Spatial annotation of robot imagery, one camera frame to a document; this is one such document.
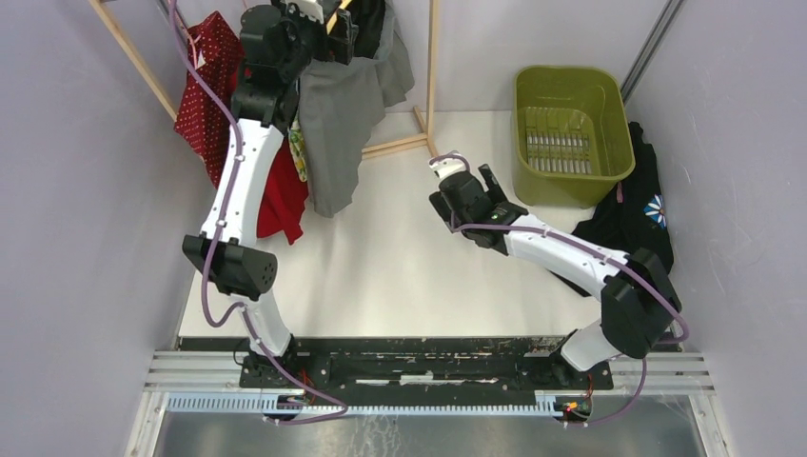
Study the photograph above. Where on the grey pleated skirt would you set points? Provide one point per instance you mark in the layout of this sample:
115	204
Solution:
340	105

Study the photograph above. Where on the wooden clothes rack frame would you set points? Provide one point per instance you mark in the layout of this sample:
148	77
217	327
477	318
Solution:
421	23

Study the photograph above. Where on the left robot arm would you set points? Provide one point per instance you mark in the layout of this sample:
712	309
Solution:
280	40

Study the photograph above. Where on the yellow hanger with metal hook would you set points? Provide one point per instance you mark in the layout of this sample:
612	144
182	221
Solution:
334	17

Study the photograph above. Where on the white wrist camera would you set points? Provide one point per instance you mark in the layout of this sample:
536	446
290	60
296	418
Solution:
315	10
448	164

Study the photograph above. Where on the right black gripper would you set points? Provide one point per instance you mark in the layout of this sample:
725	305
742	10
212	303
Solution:
495	191

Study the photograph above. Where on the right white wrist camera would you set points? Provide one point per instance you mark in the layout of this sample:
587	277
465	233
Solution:
448	164

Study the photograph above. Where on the aluminium corner profile left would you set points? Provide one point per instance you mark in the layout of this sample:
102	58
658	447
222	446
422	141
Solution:
176	24

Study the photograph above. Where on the black garment with flower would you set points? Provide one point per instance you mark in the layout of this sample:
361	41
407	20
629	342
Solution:
632	214

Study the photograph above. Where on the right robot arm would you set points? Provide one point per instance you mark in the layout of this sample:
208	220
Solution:
638	302

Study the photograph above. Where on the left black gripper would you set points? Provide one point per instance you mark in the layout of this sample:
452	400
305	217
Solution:
339	49

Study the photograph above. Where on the aluminium corner profile right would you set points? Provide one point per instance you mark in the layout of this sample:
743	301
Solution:
650	46

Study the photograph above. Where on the plain red skirt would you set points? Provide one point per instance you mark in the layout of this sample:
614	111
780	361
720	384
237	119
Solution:
283	201

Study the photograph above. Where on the aluminium corner profile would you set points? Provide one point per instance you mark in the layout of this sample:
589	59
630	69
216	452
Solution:
650	46
176	24

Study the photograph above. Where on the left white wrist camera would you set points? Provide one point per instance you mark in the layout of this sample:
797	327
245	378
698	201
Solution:
315	10

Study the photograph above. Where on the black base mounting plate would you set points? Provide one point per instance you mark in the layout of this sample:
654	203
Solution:
429	374

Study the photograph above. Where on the yellow lemon print garment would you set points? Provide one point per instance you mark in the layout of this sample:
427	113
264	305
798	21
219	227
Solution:
296	142

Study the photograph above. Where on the green plastic laundry basket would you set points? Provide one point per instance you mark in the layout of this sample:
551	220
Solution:
571	136

